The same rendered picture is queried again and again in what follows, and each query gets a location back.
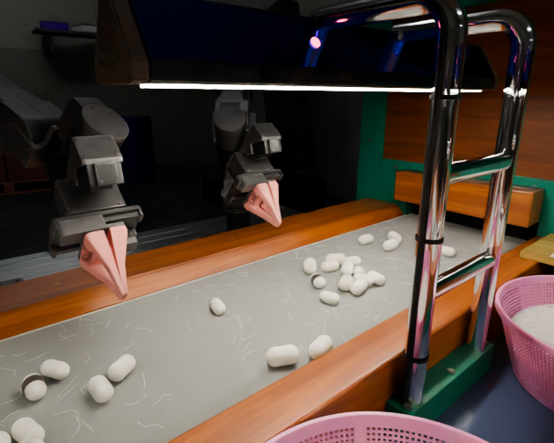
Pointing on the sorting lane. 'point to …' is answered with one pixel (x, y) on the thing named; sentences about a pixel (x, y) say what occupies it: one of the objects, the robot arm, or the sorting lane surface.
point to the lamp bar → (259, 50)
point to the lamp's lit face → (275, 88)
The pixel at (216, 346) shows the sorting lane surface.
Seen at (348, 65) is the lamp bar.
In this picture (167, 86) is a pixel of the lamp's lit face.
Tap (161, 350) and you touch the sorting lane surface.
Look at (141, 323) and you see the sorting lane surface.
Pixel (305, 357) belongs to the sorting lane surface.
